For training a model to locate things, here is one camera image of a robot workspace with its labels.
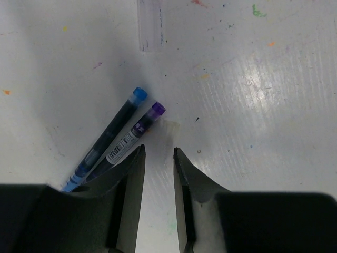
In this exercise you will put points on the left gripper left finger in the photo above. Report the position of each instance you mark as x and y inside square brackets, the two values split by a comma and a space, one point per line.
[99, 216]

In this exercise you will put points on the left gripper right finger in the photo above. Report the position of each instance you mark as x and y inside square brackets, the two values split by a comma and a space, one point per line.
[211, 218]

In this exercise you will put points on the blue barrel pen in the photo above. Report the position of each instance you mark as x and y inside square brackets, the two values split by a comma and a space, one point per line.
[124, 114]

